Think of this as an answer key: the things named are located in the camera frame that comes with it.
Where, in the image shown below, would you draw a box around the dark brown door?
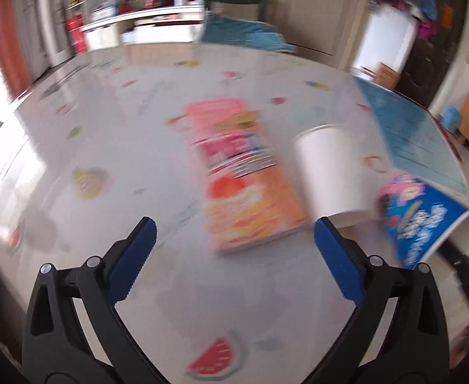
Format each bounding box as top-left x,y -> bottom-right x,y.
394,0 -> 469,108

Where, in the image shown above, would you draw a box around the blue instant noodle cup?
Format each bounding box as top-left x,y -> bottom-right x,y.
374,173 -> 469,270

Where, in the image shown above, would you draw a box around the beige door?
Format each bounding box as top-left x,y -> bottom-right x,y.
270,0 -> 375,68

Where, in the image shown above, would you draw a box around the white paper cup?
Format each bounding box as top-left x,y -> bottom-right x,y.
292,124 -> 375,228

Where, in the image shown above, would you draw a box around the chair with blue quilted cushion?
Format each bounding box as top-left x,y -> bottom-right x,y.
200,12 -> 297,53

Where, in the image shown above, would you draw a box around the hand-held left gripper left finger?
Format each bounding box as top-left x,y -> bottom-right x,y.
21,216 -> 167,384

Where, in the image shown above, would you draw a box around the orange curtain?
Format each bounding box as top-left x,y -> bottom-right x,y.
0,0 -> 33,97

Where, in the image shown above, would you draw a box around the red boxes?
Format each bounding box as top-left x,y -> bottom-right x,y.
66,16 -> 87,52

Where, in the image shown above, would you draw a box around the cardboard box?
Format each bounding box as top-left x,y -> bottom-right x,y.
372,62 -> 401,91

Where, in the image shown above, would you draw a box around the pink snack box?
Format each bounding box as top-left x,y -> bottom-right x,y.
184,97 -> 309,254

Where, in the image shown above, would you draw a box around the blue bag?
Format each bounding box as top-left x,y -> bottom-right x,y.
440,106 -> 461,132

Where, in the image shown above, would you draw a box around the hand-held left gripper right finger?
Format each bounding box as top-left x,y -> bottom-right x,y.
302,216 -> 449,384

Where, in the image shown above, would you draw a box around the blue grid mat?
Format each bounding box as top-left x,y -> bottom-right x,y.
354,76 -> 469,195

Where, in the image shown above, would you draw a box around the white television stand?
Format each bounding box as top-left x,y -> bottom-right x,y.
78,6 -> 207,52

